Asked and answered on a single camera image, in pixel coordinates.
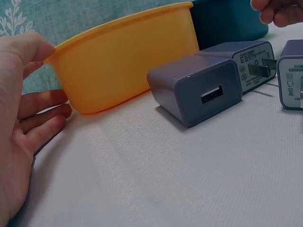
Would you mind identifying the person's left hand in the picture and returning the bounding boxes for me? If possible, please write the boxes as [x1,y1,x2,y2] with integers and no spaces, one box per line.
[0,31,73,227]

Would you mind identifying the person's right hand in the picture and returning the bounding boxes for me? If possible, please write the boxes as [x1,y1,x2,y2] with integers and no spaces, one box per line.
[250,0,303,28]

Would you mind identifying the yellow plastic container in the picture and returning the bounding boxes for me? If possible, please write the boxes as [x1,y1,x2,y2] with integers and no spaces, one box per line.
[43,1,201,115]

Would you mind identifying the teal plastic container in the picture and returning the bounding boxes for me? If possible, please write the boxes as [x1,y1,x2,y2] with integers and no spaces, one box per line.
[190,0,269,52]

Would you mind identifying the grey USB wall charger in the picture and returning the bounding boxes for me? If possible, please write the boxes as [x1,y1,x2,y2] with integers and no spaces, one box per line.
[146,56,244,129]
[276,39,303,112]
[195,40,278,96]

